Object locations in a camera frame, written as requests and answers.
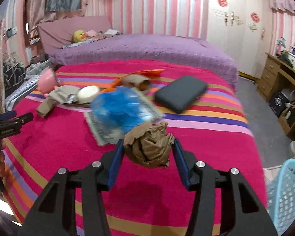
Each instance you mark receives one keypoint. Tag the orange snack wrapper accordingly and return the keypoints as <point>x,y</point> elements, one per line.
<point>152,74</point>

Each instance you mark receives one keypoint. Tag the desk lamp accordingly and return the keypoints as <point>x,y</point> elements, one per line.
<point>281,42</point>

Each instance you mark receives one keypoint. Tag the pink mug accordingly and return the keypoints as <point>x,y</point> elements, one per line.
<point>48,82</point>

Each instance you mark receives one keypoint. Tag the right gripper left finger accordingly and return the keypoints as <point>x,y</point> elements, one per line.
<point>54,211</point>

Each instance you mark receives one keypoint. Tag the pink headboard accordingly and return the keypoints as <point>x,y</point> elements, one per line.
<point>54,35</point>

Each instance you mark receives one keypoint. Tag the brown phone case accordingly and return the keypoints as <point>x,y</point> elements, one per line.
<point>64,95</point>

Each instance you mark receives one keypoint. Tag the brown paper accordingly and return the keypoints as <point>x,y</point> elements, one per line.
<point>149,145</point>

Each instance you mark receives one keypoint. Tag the black rectangular case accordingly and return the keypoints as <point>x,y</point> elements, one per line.
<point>180,94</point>

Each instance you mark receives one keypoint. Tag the grey pink window curtain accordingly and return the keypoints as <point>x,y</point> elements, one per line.
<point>41,11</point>

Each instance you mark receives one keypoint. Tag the striped pink red blanket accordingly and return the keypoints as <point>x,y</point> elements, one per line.
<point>148,197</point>

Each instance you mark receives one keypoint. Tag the white round bun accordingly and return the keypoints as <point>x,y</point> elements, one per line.
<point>87,94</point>

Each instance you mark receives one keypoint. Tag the black box under desk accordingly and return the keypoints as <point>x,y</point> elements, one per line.
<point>278,103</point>

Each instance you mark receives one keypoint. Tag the beige printed snack bag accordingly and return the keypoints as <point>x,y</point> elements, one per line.
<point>104,136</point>

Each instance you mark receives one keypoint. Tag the purple dotted bedspread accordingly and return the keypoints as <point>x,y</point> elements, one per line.
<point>194,52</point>

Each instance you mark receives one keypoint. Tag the blue plastic bag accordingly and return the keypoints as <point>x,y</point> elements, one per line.
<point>122,109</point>

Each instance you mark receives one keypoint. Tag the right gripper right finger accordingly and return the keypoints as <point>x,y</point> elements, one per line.
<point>242,212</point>

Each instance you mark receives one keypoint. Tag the white perforated bedside stool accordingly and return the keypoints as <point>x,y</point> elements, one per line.
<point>29,85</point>

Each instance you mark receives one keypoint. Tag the white wardrobe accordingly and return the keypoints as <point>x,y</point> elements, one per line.
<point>242,29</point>

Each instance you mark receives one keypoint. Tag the wooden desk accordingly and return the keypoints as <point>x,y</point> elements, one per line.
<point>278,76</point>

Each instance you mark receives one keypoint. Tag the yellow duck plush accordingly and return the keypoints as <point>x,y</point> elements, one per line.
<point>79,36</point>

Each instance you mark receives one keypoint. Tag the light blue plastic basket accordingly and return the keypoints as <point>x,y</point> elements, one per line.
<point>281,197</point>

